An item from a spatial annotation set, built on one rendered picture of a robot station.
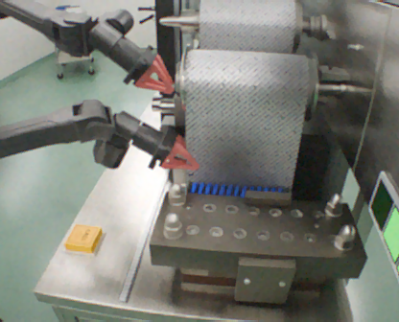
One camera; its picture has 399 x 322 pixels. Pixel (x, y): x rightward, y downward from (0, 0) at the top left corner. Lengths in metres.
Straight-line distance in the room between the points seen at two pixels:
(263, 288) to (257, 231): 0.11
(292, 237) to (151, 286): 0.30
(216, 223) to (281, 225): 0.13
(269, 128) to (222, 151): 0.11
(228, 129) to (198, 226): 0.20
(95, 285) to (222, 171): 0.37
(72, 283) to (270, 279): 0.41
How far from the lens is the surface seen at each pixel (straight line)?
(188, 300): 0.69
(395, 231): 0.47
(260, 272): 0.61
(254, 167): 0.71
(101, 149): 0.72
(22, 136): 0.68
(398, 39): 0.52
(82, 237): 0.81
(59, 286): 0.76
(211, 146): 0.69
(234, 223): 0.65
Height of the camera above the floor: 1.47
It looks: 32 degrees down
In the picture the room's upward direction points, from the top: straight up
